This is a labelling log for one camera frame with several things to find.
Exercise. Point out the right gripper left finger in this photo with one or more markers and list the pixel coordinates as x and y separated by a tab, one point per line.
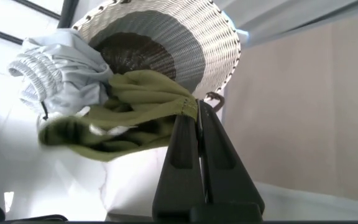
179	189

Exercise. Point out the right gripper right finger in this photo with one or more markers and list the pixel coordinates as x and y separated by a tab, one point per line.
228	186

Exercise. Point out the green printed shirt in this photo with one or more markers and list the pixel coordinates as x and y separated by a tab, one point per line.
141	93

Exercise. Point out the white laundry basket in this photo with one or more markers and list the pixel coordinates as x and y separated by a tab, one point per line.
197	34

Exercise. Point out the black clothes rack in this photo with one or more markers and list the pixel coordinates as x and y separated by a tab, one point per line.
68	12

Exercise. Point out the pale grey shorts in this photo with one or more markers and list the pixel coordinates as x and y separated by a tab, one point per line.
70	68

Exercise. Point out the white curtain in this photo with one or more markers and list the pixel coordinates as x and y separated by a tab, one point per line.
291	15

